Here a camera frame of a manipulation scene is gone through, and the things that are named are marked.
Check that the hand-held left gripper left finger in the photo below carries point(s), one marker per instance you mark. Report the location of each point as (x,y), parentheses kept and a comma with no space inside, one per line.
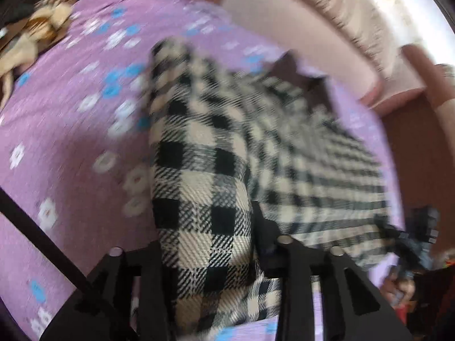
(149,273)

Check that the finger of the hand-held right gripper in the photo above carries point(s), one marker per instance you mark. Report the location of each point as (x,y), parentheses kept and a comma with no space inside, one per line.
(417,245)

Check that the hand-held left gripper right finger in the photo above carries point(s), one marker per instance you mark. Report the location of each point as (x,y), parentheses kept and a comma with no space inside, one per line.
(270,250)

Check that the black and cream checkered garment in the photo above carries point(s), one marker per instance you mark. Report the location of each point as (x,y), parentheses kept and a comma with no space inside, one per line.
(199,170)

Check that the brown and beige crumpled clothes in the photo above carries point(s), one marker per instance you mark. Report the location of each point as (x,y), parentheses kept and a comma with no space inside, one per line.
(39,25)

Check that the dark crumpled clothes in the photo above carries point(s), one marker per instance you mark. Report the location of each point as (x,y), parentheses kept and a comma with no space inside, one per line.
(16,9)

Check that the person's right hand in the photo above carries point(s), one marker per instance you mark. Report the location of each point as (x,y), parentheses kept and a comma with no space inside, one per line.
(400,289)

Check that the purple floral bedsheet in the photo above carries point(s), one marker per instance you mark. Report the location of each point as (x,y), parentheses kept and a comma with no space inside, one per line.
(71,131)

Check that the pink upholstered headboard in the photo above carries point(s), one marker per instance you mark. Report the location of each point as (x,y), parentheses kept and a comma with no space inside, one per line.
(284,25)

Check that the striped cream pillow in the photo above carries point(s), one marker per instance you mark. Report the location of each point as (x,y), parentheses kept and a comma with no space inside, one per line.
(337,3)

